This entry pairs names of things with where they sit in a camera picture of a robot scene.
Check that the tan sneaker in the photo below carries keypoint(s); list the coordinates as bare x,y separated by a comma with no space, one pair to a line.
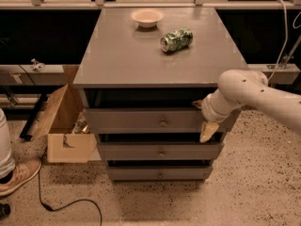
20,175

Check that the cans inside cardboard box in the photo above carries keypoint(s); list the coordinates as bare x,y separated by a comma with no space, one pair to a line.
81,127

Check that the grey bottom drawer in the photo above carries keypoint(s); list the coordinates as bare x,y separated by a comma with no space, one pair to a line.
158,173

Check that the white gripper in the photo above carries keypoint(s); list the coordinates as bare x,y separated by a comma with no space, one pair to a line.
207,110

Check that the grey drawer cabinet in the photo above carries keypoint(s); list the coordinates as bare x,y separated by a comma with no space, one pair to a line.
125,67

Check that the small clear object on ledge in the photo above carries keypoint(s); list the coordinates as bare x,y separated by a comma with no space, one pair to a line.
37,66

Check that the black leaning bar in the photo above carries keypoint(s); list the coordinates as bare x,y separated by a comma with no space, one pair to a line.
25,132

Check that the crushed green soda can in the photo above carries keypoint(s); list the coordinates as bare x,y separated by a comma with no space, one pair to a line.
176,40

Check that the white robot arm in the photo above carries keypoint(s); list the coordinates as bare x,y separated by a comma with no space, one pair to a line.
237,88

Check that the grey top drawer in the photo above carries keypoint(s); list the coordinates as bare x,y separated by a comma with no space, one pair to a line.
143,120

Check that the open cardboard box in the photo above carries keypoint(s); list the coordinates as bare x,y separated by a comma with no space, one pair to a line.
63,110

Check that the black object floor corner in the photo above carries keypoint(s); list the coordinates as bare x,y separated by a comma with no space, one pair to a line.
4,210

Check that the white bowl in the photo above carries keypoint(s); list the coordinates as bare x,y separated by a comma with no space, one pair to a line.
147,17

